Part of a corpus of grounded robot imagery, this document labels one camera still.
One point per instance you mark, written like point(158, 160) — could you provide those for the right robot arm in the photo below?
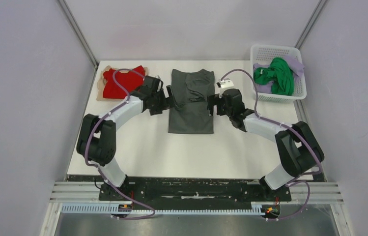
point(298, 149)

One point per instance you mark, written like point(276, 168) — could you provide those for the white plastic laundry basket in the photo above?
point(263, 54)

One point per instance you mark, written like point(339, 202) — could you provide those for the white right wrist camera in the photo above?
point(225, 83)

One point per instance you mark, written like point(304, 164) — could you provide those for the red folded t shirt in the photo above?
point(127, 79)

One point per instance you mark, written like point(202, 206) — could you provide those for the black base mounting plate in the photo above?
point(166, 193)

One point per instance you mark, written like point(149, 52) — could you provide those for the beige folded t shirt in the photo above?
point(101, 83)

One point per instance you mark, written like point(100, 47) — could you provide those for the left aluminium corner post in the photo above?
point(78, 32)

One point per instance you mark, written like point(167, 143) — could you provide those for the grey t shirt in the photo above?
point(191, 91)

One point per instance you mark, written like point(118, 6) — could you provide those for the lilac t shirt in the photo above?
point(296, 67)

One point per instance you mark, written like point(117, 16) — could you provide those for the aluminium corner post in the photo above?
point(78, 32)
point(311, 22)

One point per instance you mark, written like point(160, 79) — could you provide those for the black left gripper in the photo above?
point(167, 103)

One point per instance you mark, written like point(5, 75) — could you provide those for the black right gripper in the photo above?
point(215, 100)

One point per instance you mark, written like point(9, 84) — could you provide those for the right aluminium corner post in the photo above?
point(311, 22)

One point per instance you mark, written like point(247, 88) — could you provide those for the green t shirt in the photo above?
point(279, 74)

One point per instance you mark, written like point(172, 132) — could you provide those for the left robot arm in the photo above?
point(97, 137)

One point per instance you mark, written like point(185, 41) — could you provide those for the white slotted cable duct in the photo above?
point(117, 209)

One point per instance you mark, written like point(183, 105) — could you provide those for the aluminium frame rails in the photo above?
point(315, 193)

